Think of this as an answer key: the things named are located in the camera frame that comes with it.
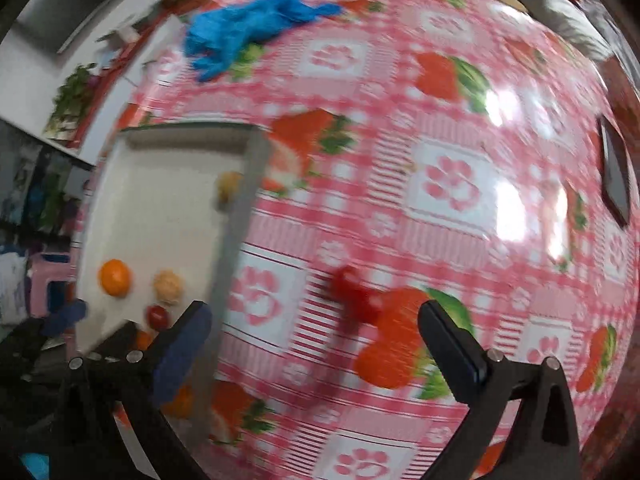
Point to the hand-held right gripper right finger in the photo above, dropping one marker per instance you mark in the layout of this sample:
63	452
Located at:
457	360

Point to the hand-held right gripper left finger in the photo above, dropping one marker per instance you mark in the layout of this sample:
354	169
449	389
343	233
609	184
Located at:
182	355

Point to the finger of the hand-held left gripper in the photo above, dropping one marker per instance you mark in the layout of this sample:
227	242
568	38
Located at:
65	316
122	340

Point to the small orange fruit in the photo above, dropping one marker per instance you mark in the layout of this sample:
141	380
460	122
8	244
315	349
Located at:
180	405
144	341

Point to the red cherry tomato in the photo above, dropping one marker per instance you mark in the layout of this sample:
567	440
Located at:
156	317

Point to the orange mandarin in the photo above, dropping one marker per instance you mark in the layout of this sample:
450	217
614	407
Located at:
115	278

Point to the tan walnut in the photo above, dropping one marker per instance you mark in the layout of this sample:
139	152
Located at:
168	286

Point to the red strawberry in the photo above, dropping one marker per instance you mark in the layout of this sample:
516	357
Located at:
350	290

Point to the grey felt tray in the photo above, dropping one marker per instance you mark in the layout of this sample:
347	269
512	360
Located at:
165	210

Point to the tan longan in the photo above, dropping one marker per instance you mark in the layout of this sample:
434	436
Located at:
230	187

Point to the person's left hand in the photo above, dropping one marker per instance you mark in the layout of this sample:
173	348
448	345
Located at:
35	467

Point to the pink plastic stool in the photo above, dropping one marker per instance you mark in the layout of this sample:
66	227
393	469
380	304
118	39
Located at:
45	280

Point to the strawberry print pink tablecloth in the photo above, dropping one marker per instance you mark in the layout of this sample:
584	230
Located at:
450	240

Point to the dark cluttered shelf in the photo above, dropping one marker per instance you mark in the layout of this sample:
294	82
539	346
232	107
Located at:
35	195

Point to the green potted plant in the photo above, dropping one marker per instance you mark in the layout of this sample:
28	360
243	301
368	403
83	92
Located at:
70	100

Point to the black smartphone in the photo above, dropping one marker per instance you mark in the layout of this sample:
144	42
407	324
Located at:
615	175

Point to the blue rubber gloves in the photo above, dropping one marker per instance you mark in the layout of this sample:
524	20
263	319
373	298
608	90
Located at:
240	25

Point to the grey cloth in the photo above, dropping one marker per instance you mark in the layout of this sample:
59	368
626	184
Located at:
555	10

